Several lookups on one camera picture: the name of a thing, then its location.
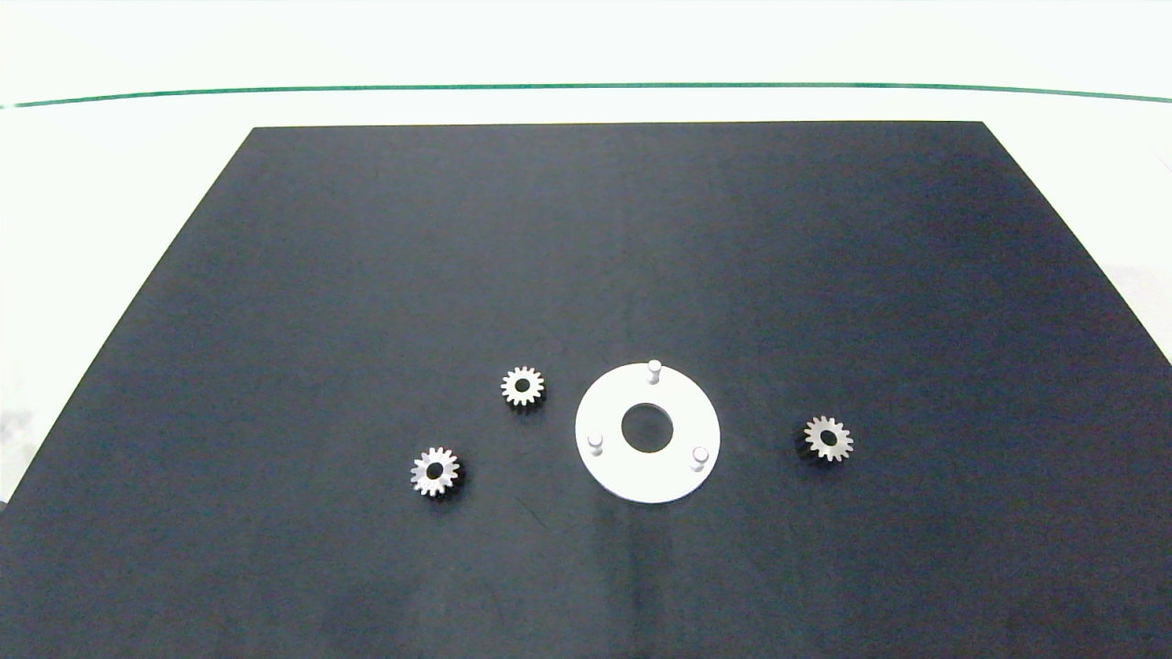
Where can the round white carrier plate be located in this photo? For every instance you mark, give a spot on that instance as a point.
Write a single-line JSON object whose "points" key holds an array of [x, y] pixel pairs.
{"points": [[643, 478]]}

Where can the dark rectangular work mat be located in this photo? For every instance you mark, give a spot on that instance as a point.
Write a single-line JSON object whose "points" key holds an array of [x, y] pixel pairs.
{"points": [[641, 229]]}

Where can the small steel planetary gear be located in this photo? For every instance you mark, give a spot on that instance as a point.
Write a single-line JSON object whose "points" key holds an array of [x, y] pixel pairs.
{"points": [[422, 472], [842, 440], [535, 387]]}

